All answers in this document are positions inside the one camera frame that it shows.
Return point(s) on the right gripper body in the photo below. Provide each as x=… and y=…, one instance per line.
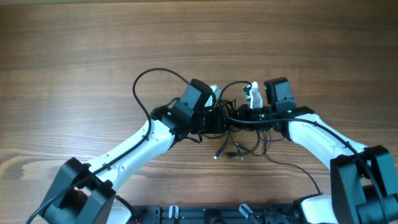
x=249, y=114

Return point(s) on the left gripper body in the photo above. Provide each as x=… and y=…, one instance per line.
x=212, y=121

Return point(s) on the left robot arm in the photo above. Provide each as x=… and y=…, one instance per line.
x=85, y=192

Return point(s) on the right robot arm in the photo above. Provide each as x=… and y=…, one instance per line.
x=363, y=179

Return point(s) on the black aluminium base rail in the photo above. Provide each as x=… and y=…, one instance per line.
x=266, y=214

